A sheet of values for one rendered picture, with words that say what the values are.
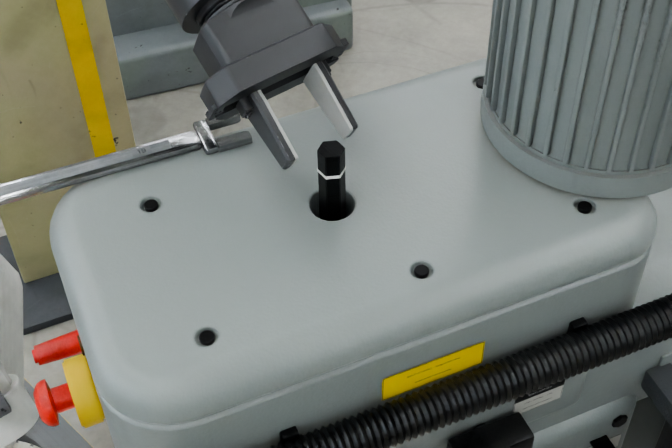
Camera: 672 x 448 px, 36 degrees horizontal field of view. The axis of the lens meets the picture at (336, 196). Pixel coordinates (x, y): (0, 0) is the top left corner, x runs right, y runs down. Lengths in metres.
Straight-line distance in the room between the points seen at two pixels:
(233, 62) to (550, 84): 0.24
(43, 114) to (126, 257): 2.11
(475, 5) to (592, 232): 3.51
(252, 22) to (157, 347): 0.26
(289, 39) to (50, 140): 2.20
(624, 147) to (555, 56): 0.10
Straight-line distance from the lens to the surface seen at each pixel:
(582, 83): 0.79
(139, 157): 0.89
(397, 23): 4.21
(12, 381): 1.12
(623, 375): 1.07
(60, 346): 1.02
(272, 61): 0.80
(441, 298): 0.79
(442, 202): 0.85
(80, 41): 2.80
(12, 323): 1.23
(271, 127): 0.80
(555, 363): 0.87
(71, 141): 3.00
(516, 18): 0.81
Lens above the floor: 2.50
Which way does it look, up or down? 46 degrees down
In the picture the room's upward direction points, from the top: 1 degrees counter-clockwise
